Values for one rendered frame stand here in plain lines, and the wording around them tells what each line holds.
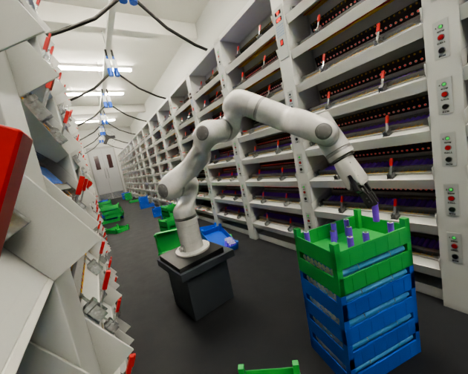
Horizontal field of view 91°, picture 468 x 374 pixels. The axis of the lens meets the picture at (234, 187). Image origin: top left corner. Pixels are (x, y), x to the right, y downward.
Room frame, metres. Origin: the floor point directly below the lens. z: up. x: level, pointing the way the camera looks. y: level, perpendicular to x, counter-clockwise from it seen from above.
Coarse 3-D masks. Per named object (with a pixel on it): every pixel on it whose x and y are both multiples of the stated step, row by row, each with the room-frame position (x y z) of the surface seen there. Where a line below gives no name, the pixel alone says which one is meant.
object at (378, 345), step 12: (312, 324) 0.76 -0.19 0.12; (408, 324) 0.68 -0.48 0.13; (324, 336) 0.70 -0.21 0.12; (384, 336) 0.64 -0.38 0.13; (396, 336) 0.66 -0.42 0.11; (408, 336) 0.67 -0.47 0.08; (336, 348) 0.65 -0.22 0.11; (348, 348) 0.60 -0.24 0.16; (360, 348) 0.61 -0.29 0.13; (372, 348) 0.63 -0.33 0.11; (384, 348) 0.64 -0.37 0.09; (348, 360) 0.60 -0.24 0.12; (360, 360) 0.61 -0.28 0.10
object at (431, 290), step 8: (224, 224) 2.55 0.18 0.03; (232, 224) 2.44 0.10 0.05; (240, 224) 2.38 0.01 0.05; (248, 232) 2.15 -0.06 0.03; (264, 232) 1.99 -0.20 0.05; (272, 232) 1.96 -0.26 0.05; (272, 240) 1.85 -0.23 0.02; (280, 240) 1.76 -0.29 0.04; (288, 240) 1.71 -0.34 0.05; (288, 248) 1.69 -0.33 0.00; (416, 272) 1.04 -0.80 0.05; (416, 280) 0.98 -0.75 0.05; (424, 280) 0.97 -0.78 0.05; (432, 280) 0.96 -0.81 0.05; (440, 280) 0.95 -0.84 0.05; (416, 288) 0.98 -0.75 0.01; (424, 288) 0.95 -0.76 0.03; (432, 288) 0.93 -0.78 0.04; (440, 288) 0.91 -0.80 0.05; (440, 296) 0.91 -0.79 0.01
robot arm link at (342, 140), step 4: (324, 112) 0.75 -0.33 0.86; (328, 112) 0.77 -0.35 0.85; (324, 116) 0.75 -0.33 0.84; (328, 116) 0.75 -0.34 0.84; (332, 120) 0.75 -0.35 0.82; (336, 124) 0.75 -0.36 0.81; (340, 132) 0.73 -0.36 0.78; (340, 136) 0.72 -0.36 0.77; (344, 136) 0.74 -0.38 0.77; (340, 140) 0.72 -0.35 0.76; (344, 140) 0.72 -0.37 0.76; (332, 144) 0.72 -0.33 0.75; (336, 144) 0.72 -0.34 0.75; (340, 144) 0.72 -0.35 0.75; (344, 144) 0.72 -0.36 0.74; (320, 148) 0.77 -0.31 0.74; (324, 148) 0.75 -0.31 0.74; (328, 148) 0.73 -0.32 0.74; (332, 148) 0.73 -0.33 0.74; (336, 148) 0.72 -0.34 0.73; (324, 152) 0.75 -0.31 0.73; (328, 152) 0.74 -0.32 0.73; (332, 152) 0.73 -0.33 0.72
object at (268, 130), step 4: (256, 124) 2.01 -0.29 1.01; (260, 124) 1.97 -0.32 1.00; (244, 128) 2.03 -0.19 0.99; (248, 128) 2.05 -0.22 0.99; (264, 128) 1.72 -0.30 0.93; (268, 128) 1.64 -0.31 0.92; (272, 128) 1.61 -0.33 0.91; (240, 132) 2.01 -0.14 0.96; (256, 132) 1.75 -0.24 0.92; (260, 132) 1.72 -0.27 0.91; (264, 132) 1.68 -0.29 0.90; (268, 132) 1.65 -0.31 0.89; (272, 132) 1.62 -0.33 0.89; (276, 132) 1.59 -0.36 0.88; (236, 136) 1.98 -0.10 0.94; (240, 136) 2.00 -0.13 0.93; (244, 136) 1.89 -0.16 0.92; (248, 136) 1.85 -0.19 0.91; (252, 136) 1.81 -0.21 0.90; (256, 136) 1.77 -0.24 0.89; (260, 136) 1.74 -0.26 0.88; (240, 140) 1.97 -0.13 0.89; (244, 140) 1.92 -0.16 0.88
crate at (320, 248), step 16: (352, 224) 0.87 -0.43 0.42; (368, 224) 0.83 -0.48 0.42; (384, 224) 0.77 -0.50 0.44; (400, 224) 0.70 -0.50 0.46; (304, 240) 0.73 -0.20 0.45; (320, 240) 0.81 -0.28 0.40; (368, 240) 0.64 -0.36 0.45; (384, 240) 0.66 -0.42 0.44; (400, 240) 0.68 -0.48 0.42; (320, 256) 0.66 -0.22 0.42; (336, 256) 0.60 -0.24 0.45; (352, 256) 0.62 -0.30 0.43; (368, 256) 0.64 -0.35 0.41
